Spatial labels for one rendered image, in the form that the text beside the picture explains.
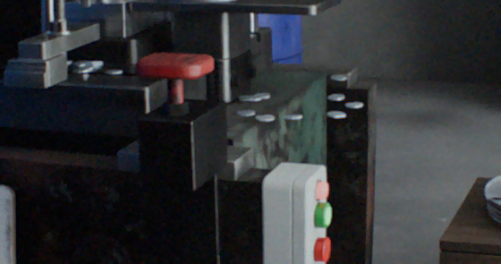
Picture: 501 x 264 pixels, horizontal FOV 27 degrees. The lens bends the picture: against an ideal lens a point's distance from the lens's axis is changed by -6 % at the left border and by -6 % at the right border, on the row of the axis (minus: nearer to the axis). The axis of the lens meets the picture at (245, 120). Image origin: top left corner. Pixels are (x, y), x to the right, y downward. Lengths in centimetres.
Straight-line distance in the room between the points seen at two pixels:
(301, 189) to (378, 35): 367
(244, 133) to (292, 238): 17
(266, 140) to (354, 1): 347
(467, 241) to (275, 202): 67
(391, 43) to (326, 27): 31
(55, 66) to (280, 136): 32
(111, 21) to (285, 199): 39
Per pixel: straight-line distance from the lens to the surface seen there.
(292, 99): 142
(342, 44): 481
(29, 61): 125
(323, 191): 114
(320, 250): 116
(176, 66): 104
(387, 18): 475
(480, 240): 175
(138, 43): 136
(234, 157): 115
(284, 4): 131
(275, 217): 113
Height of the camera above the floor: 95
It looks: 14 degrees down
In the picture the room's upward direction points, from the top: 1 degrees counter-clockwise
